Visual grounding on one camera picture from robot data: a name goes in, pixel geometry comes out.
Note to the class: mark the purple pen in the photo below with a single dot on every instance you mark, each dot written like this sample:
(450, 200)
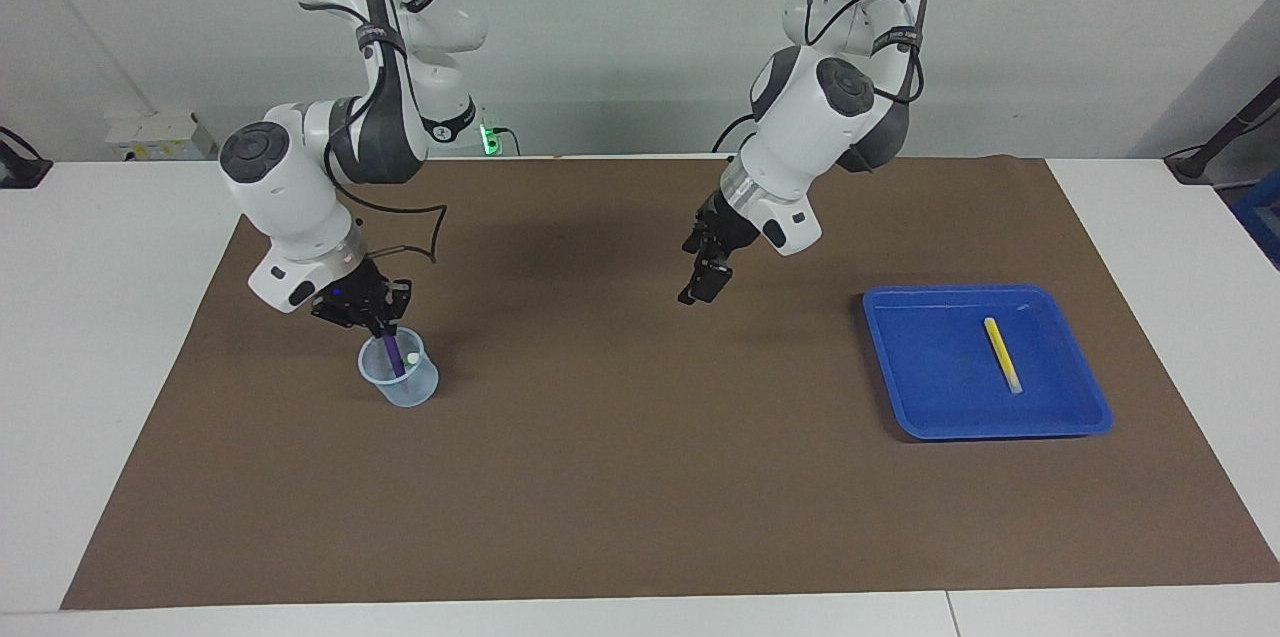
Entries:
(394, 357)

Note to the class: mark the white wall box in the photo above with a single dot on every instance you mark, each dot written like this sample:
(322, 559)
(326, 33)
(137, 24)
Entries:
(160, 137)

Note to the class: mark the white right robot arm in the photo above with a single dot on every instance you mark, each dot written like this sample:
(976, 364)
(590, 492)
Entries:
(300, 197)

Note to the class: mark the clear plastic cup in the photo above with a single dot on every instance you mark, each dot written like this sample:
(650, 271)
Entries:
(405, 392)

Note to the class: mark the blue plastic tray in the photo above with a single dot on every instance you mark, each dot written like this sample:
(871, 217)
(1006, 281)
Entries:
(930, 387)

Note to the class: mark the brown table mat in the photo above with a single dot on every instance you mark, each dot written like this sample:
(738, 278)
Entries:
(600, 477)

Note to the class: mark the blue crate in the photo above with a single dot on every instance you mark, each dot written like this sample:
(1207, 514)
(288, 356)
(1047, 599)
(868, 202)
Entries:
(1262, 217)

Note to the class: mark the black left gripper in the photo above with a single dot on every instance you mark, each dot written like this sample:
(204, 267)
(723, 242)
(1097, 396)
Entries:
(720, 227)

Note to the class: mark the green lit power adapter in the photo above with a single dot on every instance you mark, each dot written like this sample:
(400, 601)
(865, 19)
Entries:
(490, 137)

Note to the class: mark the black clamp stand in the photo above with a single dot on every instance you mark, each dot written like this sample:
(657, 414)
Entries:
(20, 167)
(1195, 162)

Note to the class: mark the yellow pen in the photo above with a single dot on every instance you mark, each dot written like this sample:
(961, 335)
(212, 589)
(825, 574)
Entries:
(1002, 355)

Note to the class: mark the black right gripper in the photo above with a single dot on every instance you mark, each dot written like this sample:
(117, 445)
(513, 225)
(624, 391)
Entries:
(360, 302)

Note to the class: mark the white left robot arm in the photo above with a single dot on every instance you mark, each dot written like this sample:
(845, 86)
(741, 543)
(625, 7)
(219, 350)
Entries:
(830, 117)

